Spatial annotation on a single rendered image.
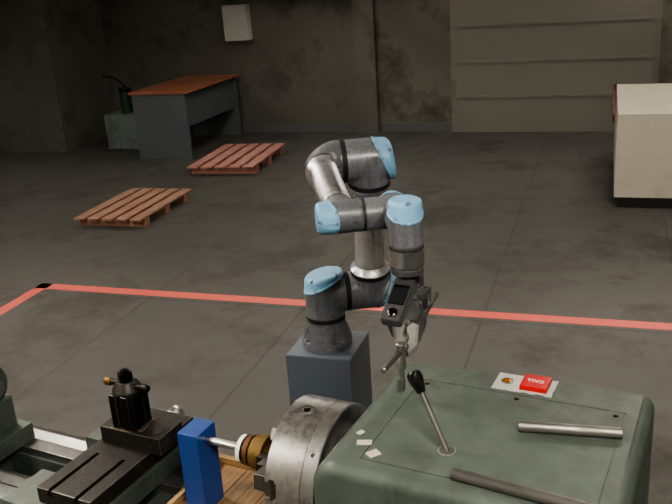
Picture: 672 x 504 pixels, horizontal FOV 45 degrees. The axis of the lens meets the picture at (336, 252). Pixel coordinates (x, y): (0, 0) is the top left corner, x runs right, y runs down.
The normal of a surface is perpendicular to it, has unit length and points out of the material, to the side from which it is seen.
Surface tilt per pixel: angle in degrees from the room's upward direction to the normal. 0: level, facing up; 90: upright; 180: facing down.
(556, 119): 90
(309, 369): 90
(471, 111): 90
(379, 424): 0
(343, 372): 90
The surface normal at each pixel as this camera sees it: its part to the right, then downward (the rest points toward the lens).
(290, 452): -0.37, -0.39
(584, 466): -0.07, -0.94
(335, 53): -0.30, 0.33
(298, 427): -0.25, -0.72
